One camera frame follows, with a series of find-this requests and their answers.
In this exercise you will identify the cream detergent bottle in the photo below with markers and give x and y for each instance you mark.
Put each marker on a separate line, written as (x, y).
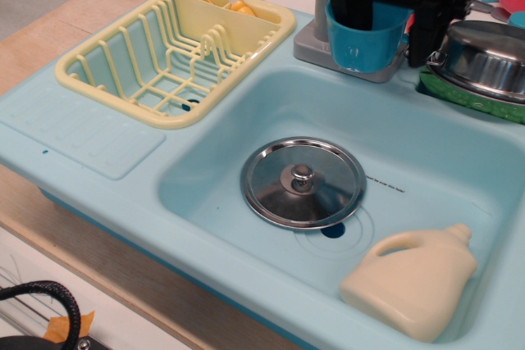
(413, 281)

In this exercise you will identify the steel pot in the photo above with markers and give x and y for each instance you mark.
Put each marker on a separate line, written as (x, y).
(484, 58)

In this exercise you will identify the blue plastic cup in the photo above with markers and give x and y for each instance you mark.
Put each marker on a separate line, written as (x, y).
(368, 51)

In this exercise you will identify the light blue toy sink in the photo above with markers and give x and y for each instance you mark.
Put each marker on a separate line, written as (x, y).
(175, 194)

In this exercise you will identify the yellow dish rack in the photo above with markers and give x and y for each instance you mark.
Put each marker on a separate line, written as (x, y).
(168, 63)

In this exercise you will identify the round steel pot lid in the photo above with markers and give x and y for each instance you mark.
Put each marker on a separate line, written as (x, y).
(302, 183)

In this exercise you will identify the grey toy faucet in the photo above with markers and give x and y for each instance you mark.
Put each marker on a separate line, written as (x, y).
(312, 45)

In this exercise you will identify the orange tape piece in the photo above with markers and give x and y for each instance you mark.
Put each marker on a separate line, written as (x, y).
(58, 327)

